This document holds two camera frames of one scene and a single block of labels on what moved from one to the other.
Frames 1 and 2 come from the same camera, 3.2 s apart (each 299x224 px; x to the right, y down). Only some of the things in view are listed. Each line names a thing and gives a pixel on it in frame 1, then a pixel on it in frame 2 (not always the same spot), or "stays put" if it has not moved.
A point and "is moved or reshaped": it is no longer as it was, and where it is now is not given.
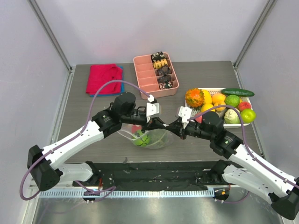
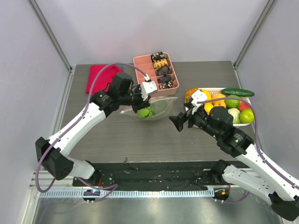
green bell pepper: [145, 141] is moved or reshaped
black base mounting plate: [135, 176] stays put
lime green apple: [248, 116] stays put
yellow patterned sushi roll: [160, 63] stays put
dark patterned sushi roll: [157, 56] stays put
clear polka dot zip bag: [152, 139] -> [159, 107]
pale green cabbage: [231, 116] stays put
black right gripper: [182, 129] -> [187, 119]
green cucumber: [237, 92] stays put
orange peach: [218, 98] stays put
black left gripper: [154, 123] -> [142, 104]
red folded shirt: [98, 74] stays put
